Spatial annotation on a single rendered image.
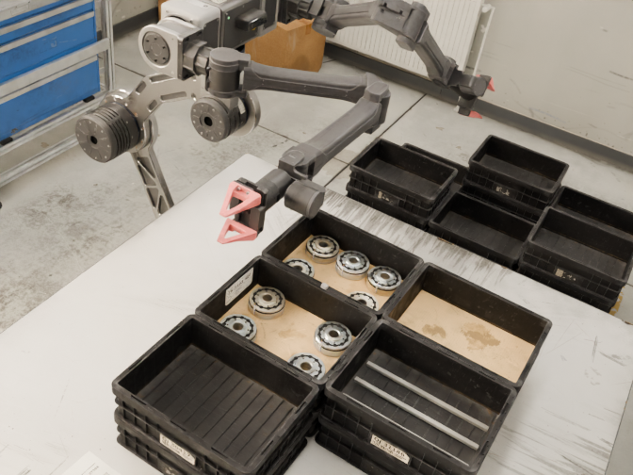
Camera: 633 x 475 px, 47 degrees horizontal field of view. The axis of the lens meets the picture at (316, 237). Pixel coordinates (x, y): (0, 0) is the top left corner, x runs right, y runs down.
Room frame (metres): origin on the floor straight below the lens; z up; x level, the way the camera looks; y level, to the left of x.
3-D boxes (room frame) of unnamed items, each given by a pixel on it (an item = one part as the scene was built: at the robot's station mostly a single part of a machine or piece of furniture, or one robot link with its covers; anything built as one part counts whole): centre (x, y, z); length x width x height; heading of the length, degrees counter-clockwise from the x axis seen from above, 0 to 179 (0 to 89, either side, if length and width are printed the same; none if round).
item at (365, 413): (1.18, -0.32, 0.92); 0.40 x 0.30 x 0.02; 64
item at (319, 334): (1.38, -0.09, 0.86); 0.10 x 0.10 x 0.01
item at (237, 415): (1.09, 0.17, 0.87); 0.40 x 0.30 x 0.11; 64
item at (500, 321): (1.45, -0.45, 0.87); 0.40 x 0.30 x 0.11; 64
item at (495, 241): (2.53, -0.70, 0.31); 0.40 x 0.30 x 0.34; 66
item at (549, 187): (2.89, -0.86, 0.37); 0.40 x 0.30 x 0.45; 66
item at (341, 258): (1.69, -0.12, 0.86); 0.10 x 0.10 x 0.01
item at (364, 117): (1.42, -0.01, 1.45); 0.43 x 0.06 x 0.11; 155
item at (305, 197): (1.19, 0.05, 1.45); 0.12 x 0.11 x 0.09; 156
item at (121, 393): (1.09, 0.17, 0.92); 0.40 x 0.30 x 0.02; 64
